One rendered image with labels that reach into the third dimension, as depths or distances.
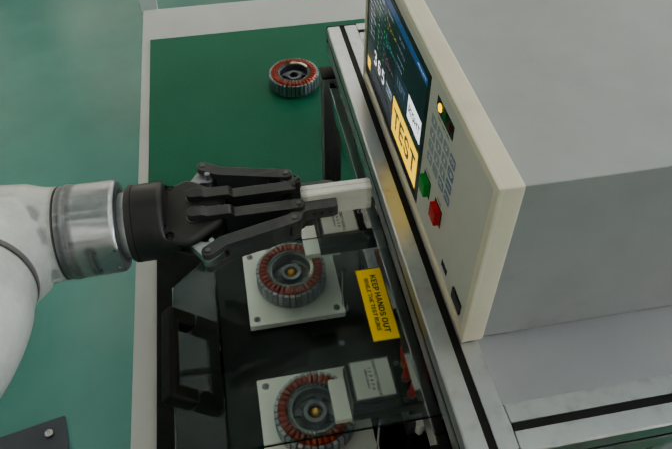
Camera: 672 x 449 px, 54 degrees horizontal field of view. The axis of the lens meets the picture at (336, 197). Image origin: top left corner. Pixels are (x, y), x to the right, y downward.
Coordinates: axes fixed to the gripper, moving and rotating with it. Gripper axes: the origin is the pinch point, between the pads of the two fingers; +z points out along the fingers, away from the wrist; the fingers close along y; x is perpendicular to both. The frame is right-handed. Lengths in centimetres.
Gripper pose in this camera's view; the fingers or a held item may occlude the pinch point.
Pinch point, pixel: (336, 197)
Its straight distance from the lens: 66.6
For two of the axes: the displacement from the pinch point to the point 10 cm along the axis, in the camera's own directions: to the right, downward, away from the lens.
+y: 1.8, 7.1, -6.8
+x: 0.0, -7.0, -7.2
